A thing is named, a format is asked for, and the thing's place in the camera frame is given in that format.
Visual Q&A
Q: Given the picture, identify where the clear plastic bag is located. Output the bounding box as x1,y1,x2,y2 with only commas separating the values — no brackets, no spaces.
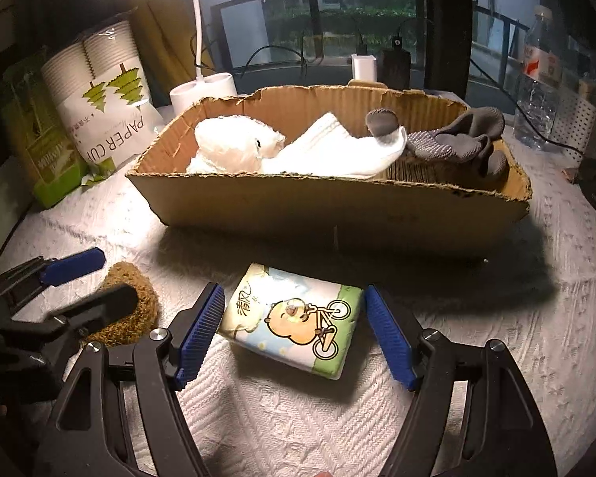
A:
186,116,286,174

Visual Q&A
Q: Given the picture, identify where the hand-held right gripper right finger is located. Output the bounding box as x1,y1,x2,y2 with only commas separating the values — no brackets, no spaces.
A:
365,284,559,477

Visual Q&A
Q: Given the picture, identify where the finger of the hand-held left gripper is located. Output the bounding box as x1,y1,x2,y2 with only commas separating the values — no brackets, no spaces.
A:
48,283,141,339
0,247,106,310

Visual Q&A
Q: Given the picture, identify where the white paper cup package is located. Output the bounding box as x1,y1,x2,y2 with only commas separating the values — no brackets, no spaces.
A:
41,20,164,180

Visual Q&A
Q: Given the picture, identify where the dark charger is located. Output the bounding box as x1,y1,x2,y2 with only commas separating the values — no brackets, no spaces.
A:
381,48,412,91

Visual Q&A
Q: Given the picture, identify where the yellow curtain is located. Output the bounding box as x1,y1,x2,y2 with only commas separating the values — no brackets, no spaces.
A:
129,0,200,91

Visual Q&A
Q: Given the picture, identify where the white foam cloth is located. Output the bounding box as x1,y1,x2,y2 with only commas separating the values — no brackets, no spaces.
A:
263,112,408,178

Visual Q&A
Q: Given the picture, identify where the white desk lamp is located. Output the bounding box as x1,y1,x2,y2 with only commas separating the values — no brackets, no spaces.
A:
97,0,238,112

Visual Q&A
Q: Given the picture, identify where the grey dotted glove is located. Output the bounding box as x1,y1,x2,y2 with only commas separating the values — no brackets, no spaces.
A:
442,108,508,178
365,108,482,162

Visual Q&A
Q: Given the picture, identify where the brown round scrubber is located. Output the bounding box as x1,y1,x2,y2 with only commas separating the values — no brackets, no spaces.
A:
82,261,160,346

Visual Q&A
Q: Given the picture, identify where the clear water bottle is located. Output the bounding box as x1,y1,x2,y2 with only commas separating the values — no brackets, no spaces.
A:
514,5,563,152

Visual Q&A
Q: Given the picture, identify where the cardboard box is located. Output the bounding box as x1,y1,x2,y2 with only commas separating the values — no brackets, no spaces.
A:
125,84,532,263

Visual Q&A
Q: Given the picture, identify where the white perforated holder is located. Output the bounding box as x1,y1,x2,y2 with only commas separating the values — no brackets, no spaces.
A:
559,94,596,160

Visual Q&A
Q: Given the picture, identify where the dark window frame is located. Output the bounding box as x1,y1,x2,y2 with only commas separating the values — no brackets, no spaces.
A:
422,0,474,96

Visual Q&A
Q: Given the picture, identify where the green snack packet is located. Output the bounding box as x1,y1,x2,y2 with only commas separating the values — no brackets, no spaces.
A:
0,52,103,209

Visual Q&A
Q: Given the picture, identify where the white textured tablecloth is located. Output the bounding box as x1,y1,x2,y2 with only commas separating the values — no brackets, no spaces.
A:
0,89,596,477

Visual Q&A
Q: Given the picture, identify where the white charger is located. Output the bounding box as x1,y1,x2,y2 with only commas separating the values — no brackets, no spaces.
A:
351,54,378,81

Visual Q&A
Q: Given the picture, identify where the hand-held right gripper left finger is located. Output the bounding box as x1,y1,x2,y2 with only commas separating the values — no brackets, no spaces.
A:
32,282,226,477

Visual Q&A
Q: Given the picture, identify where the cartoon printed tissue pack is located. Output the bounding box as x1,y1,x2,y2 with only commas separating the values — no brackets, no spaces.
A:
217,262,366,381

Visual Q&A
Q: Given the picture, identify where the black table cable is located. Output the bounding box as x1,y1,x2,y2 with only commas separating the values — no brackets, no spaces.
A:
469,58,584,161

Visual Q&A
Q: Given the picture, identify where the black charger cable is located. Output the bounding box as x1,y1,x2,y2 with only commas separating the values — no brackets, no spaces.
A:
240,20,366,80

